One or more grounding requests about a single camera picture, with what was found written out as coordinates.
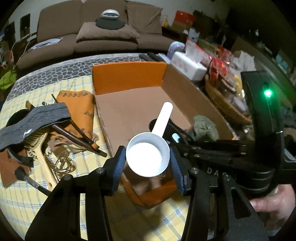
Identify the white plastic scoop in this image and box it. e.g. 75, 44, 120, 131
126, 102, 173, 178

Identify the dark wooden brush pen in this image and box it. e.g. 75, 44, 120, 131
52, 125, 107, 157

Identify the beige spiral hair brush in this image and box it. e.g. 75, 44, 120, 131
25, 128, 57, 191

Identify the green compass plaque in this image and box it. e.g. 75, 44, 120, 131
190, 115, 219, 142

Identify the person right hand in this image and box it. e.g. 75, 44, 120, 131
250, 184, 295, 231

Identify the yellow plaid tablecloth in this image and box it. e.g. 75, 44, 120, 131
0, 75, 197, 241

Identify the wicker basket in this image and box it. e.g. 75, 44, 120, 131
205, 74, 252, 125

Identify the orange fabric pouch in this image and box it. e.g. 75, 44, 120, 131
56, 90, 95, 141

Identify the orange cardboard box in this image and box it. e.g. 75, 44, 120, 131
91, 61, 235, 207

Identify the black studded headband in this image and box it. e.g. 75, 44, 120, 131
6, 109, 34, 168

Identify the white tissue box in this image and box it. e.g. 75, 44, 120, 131
170, 52, 207, 81

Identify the brown leather pouch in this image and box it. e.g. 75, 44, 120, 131
0, 150, 31, 188

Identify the black remote control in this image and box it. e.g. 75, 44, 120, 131
139, 52, 165, 62

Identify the brown sofa cushion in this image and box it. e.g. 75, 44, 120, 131
76, 22, 140, 43

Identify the black cushion with white device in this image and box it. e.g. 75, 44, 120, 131
95, 9, 126, 30

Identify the brown sofa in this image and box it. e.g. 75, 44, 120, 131
16, 1, 173, 70

